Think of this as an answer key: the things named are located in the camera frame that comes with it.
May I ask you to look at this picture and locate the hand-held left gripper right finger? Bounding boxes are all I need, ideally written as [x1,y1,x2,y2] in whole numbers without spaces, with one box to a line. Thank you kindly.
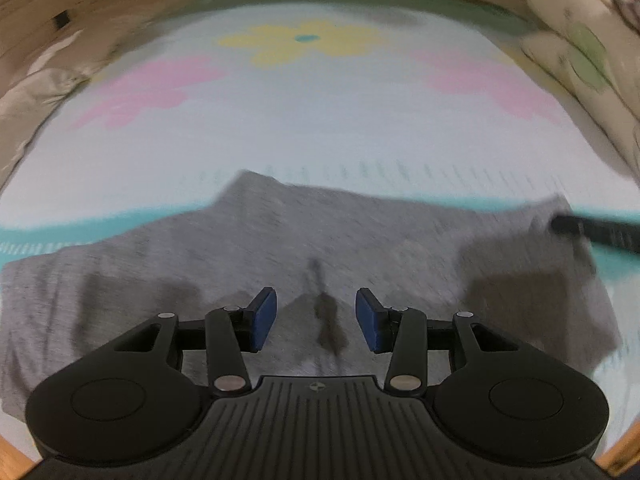
[355,287,521,396]

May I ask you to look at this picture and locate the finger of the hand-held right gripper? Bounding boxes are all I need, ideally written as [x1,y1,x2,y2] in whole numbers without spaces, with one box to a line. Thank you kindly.
[550,215,640,254]

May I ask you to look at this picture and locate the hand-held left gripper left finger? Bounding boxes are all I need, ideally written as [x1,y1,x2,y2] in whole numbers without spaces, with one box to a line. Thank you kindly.
[112,287,278,397]

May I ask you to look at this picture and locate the grey pants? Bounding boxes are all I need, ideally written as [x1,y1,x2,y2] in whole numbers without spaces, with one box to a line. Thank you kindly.
[0,170,624,418]

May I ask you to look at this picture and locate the cream leaf print quilt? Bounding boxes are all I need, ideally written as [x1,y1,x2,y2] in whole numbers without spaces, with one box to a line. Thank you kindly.
[520,0,640,181]

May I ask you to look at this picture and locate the floral bed sheet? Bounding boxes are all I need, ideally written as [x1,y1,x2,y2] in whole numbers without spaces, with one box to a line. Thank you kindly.
[0,0,640,461]

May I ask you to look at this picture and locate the beige pillow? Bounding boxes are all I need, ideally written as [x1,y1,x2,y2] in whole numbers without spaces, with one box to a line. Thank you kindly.
[0,20,151,186]

